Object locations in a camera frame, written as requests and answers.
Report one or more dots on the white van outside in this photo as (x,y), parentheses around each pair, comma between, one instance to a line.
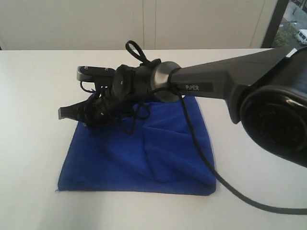
(301,37)

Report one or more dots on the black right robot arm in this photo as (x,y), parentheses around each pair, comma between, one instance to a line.
(265,91)

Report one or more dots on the blue towel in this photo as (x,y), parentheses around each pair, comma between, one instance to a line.
(153,155)

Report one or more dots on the black window frame post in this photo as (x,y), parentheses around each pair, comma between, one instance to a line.
(275,21)

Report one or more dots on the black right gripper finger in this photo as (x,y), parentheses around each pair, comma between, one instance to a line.
(73,112)

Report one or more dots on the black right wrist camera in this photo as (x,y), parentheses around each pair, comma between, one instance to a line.
(91,74)

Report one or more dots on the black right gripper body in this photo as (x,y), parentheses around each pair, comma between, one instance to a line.
(111,100)

